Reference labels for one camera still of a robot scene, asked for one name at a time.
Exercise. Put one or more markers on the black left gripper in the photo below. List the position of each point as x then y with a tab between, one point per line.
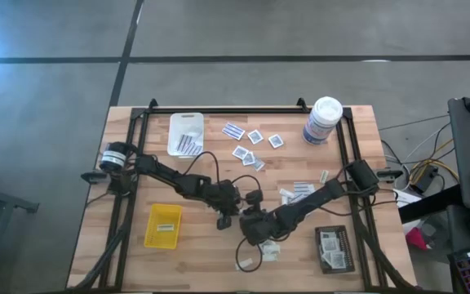
224	196

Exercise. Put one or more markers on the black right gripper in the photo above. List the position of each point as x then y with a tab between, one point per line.
259	226

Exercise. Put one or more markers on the small white packet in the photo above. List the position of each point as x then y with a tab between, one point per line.
286	192
245	263

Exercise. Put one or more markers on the blue striped bandage packet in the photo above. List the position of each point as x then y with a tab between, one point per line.
233	131
195	149
298	198
300	186

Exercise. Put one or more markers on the dark striped bandage packet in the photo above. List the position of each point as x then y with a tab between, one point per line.
185	143

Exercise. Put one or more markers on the white plastic bin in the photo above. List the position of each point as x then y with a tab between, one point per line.
178	122

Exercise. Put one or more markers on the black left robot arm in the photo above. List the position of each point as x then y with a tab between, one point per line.
165	173

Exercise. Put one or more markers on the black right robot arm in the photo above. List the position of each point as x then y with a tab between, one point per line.
320	196

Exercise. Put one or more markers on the narrow white bandage packet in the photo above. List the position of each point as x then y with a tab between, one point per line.
284	200
311	188

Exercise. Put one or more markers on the small crumpled white packet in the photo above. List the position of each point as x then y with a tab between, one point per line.
245	263

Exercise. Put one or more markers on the yellow plastic basket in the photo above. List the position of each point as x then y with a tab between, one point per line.
153	237

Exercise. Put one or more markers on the dark grey plastic tray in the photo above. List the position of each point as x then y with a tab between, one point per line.
349	249

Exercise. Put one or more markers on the white wipes canister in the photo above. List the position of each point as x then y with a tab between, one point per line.
322	120

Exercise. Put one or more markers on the white paper sheet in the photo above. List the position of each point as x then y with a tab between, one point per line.
406	198

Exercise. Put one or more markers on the red object on floor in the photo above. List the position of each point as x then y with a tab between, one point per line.
416	240

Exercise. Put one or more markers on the black power adapter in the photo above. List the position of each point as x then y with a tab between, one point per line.
422	179

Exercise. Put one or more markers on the black desk beam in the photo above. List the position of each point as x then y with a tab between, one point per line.
431	206

